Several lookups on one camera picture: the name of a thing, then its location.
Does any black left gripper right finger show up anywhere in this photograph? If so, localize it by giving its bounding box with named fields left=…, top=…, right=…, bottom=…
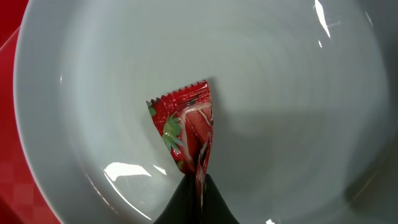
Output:
left=202, top=174, right=239, bottom=224

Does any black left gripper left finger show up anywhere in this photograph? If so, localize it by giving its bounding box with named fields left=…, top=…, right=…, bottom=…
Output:
left=154, top=175, right=199, bottom=224

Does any red snack wrapper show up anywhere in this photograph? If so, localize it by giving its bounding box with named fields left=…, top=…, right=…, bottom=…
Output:
left=147, top=80, right=213, bottom=207

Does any light blue plate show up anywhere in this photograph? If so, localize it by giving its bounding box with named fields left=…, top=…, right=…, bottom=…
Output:
left=13, top=0, right=397, bottom=223

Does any red serving tray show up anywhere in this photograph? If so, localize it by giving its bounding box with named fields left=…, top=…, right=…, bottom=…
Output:
left=1, top=0, right=58, bottom=224

